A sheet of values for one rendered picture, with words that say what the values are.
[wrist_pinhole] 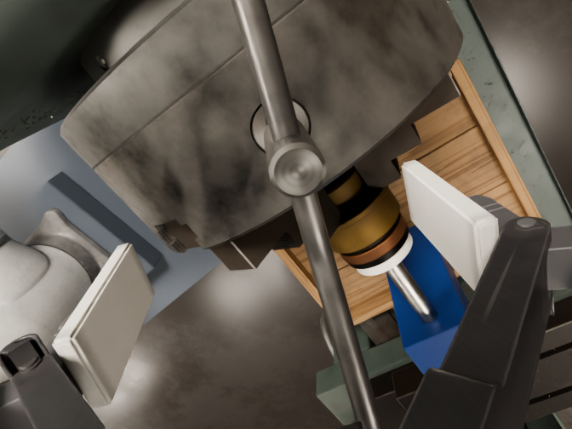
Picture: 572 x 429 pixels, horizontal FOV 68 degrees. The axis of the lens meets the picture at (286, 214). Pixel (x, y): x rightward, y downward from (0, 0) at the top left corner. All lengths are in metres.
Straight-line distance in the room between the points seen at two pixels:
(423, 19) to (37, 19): 0.22
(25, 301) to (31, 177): 0.28
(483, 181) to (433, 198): 0.51
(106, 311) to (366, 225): 0.28
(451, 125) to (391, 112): 0.37
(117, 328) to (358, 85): 0.18
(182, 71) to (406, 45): 0.13
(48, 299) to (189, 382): 1.66
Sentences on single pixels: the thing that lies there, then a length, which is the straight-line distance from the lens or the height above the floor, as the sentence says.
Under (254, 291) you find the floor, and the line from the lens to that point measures 1.89.
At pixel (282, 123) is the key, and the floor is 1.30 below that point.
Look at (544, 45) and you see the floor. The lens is 1.63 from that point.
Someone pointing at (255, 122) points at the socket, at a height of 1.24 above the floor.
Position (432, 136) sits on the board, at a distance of 0.63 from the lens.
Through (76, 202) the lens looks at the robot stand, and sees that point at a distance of 0.88.
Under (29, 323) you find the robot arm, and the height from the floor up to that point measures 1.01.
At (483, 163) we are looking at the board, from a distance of 0.66.
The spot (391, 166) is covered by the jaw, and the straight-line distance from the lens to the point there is 0.39.
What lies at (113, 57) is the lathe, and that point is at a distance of 0.32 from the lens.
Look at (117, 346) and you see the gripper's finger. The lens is 0.18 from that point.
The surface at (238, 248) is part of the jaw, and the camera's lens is 0.32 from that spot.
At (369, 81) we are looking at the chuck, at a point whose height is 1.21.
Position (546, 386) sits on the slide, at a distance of 0.84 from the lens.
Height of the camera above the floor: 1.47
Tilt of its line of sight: 62 degrees down
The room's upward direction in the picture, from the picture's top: 171 degrees counter-clockwise
